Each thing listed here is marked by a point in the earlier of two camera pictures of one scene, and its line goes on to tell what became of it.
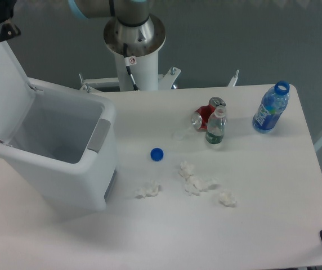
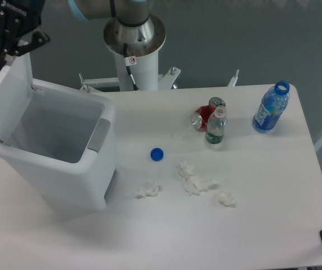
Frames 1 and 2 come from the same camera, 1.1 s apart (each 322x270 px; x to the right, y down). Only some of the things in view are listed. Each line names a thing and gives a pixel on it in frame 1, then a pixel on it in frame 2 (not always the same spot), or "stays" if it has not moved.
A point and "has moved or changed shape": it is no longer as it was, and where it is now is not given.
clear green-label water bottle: [216, 124] stays
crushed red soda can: [201, 115] stays
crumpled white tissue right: [227, 198] stays
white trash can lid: [7, 95] has moved or changed shape
